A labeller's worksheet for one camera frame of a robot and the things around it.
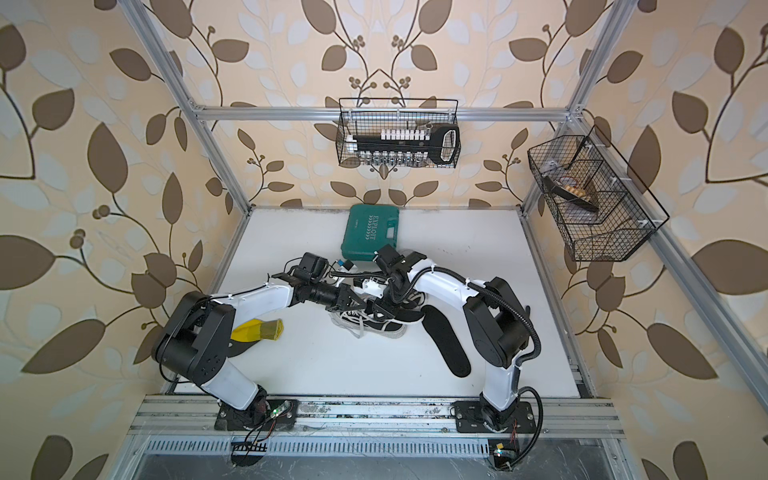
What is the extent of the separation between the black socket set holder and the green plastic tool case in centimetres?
32

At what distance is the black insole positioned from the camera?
0.84m

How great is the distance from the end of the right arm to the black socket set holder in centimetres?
31

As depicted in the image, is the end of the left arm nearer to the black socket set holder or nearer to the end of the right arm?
the end of the right arm

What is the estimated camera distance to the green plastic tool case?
1051mm

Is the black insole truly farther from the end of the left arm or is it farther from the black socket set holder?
the black socket set holder

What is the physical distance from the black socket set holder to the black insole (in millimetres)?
481

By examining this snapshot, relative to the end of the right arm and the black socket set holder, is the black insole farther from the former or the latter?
the black socket set holder

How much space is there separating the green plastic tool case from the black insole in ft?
0.94

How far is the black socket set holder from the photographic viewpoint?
82 centimetres

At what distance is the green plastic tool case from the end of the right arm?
10.9 inches

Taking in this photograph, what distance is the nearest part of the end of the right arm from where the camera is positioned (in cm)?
67
